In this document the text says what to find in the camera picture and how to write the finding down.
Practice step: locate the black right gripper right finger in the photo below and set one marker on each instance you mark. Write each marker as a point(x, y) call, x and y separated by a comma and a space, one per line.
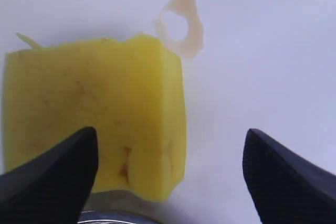
point(285, 187)

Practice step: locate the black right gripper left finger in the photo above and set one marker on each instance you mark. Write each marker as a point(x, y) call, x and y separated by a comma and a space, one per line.
point(53, 187)

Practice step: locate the yellow sponge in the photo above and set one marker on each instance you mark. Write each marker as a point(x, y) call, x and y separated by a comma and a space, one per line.
point(131, 92)

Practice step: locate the orange liquid spill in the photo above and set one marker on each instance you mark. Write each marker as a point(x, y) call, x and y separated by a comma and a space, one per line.
point(180, 28)

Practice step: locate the round stainless steel bowl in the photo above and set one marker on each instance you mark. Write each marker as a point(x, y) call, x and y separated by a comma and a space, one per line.
point(117, 207)

